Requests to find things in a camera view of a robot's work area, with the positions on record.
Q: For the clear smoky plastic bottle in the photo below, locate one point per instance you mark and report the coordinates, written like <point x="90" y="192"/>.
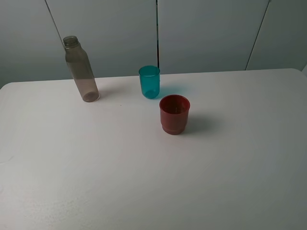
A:
<point x="80" y="68"/>

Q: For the red plastic cup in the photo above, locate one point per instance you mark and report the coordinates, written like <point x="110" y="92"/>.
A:
<point x="174" y="111"/>

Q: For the teal translucent plastic cup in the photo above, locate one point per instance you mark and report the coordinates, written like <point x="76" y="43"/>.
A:
<point x="150" y="81"/>

